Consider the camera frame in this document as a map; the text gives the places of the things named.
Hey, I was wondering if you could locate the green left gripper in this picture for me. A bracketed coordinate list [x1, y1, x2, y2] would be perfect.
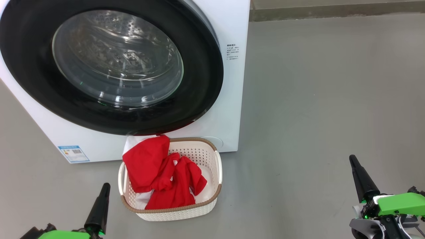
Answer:
[38, 183, 111, 239]

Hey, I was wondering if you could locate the white Hisense washing machine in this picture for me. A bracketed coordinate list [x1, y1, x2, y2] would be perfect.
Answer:
[0, 0, 251, 164]

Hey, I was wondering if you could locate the red and white garment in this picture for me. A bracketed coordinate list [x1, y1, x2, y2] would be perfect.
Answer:
[122, 134, 208, 210]

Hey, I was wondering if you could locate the blue energy label sticker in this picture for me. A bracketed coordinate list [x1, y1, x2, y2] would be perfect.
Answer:
[58, 145, 90, 163]

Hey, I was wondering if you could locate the round white filter cover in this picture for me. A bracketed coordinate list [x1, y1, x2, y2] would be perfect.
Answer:
[201, 136, 223, 148]

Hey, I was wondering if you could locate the cream perforated laundry basket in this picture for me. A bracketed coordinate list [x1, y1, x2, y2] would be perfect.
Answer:
[118, 137, 223, 222]

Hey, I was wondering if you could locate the round black glass washer door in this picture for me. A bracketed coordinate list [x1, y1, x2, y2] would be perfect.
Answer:
[0, 0, 224, 136]

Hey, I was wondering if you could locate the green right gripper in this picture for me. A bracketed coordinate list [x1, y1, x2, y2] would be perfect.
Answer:
[349, 155, 425, 218]

